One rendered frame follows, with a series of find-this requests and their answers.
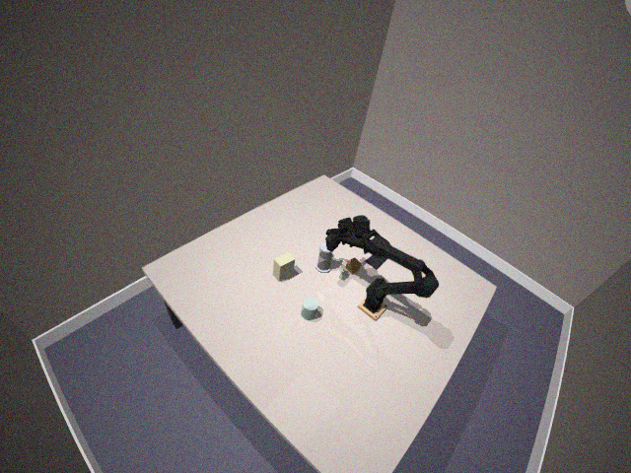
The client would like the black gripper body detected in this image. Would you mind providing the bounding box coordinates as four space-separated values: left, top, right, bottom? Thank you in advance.
325 232 355 251

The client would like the french press with plunger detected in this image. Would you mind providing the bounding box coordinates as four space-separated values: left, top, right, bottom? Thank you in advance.
315 241 333 273

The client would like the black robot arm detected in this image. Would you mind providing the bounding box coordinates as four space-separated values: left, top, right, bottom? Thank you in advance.
337 215 439 314

